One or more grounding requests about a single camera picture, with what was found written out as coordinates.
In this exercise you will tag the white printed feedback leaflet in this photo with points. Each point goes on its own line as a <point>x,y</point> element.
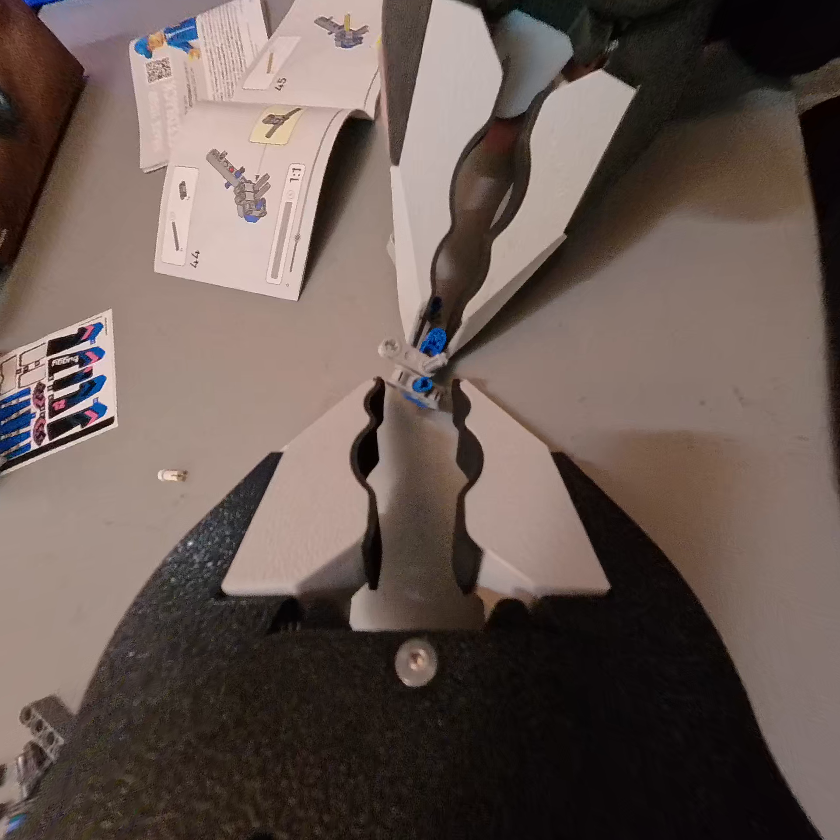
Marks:
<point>157,118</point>

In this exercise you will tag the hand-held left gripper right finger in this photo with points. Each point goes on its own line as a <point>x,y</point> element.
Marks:
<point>531,525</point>

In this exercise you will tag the small tan lego pin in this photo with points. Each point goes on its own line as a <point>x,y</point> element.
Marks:
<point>172,475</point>

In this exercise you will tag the blue white lego sub-assembly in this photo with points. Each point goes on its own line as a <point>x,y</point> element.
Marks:
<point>410,358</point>

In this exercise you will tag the dark printed lego box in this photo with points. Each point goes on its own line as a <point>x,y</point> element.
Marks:
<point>33,131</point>

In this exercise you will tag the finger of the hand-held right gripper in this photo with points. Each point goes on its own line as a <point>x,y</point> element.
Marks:
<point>433,164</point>
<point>558,184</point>

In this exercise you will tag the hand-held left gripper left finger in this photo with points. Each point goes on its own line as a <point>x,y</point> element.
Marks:
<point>302,525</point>

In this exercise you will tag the open lego instruction booklet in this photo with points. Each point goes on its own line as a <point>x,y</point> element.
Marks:
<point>216,216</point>

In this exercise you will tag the lego sticker sheet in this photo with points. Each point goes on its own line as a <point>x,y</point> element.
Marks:
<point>65,394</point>

